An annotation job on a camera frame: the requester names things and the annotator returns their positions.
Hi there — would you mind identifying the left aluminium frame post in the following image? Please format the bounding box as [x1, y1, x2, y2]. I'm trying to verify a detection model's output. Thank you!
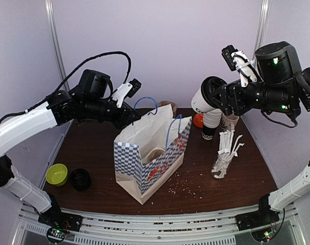
[44, 0, 66, 81]

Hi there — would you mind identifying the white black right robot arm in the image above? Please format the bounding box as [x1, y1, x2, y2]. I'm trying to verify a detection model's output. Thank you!
[201, 41, 310, 128]

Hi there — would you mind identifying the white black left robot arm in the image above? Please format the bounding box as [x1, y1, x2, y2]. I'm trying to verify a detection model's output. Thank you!
[0, 69, 141, 227]

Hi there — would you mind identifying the aluminium frame post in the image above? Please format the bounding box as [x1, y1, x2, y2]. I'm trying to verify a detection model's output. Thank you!
[253, 0, 271, 60]
[44, 0, 66, 81]

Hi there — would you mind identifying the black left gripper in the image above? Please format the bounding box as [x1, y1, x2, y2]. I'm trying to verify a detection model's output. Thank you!
[81, 96, 141, 129]

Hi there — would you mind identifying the single white paper cup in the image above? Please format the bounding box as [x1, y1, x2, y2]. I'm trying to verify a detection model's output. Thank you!
[191, 86, 216, 114]

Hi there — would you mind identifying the glass of wrapped straws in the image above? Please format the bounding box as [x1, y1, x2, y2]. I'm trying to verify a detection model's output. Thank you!
[211, 130, 245, 179]

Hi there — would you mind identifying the single brown pulp cup carrier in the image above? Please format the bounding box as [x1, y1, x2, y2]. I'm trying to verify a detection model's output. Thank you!
[147, 149, 164, 163]

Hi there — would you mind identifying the stack of black cup lids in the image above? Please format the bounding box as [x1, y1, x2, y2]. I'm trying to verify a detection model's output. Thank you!
[69, 168, 91, 191]

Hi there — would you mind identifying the beige ceramic mug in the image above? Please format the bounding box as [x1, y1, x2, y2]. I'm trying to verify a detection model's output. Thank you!
[221, 114, 240, 131]

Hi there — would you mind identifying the black plastic cup lid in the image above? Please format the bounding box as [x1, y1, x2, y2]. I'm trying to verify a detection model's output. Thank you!
[200, 76, 227, 109]

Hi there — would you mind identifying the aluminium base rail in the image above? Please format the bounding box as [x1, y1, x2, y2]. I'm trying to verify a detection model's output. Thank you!
[10, 204, 306, 244]

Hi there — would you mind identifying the brown pulp cup carrier stack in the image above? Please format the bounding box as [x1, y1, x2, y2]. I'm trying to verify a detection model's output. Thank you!
[158, 101, 177, 113]

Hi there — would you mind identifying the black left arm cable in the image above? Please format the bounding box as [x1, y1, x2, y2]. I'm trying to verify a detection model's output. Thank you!
[0, 52, 133, 131]

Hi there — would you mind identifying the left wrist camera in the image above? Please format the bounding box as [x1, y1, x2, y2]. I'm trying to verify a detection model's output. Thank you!
[112, 79, 141, 108]

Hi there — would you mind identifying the blue checkered paper bag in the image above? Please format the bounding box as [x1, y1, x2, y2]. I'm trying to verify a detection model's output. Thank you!
[113, 105, 192, 205]

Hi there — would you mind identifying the orange bowl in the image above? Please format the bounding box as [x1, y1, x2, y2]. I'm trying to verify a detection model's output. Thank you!
[193, 113, 204, 129]

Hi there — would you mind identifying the stack of paper cups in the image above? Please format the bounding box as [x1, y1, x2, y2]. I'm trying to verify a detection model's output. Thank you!
[202, 109, 222, 140]

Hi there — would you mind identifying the right aluminium frame post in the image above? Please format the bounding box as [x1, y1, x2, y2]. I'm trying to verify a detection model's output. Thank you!
[253, 0, 271, 60]

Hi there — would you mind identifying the green bowl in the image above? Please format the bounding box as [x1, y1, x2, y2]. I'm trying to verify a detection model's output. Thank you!
[45, 163, 68, 187]

